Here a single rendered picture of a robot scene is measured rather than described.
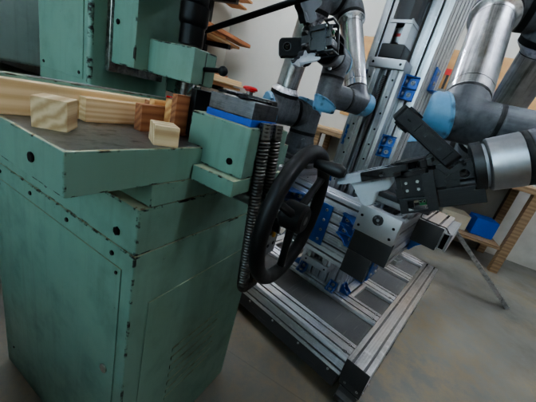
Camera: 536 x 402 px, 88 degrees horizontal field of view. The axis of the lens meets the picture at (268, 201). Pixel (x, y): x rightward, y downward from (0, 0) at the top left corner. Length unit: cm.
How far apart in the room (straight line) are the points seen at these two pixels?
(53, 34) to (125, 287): 62
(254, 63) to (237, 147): 394
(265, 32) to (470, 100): 398
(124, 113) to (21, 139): 19
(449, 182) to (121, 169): 48
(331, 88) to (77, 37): 65
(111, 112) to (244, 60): 397
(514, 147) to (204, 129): 46
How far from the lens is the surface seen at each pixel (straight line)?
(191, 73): 65
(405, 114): 49
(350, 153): 124
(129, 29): 75
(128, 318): 62
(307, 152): 48
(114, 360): 73
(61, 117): 49
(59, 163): 41
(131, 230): 52
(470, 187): 50
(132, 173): 45
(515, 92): 96
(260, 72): 434
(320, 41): 79
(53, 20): 92
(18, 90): 56
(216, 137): 52
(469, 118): 57
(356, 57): 109
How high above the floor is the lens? 101
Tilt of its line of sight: 20 degrees down
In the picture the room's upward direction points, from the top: 15 degrees clockwise
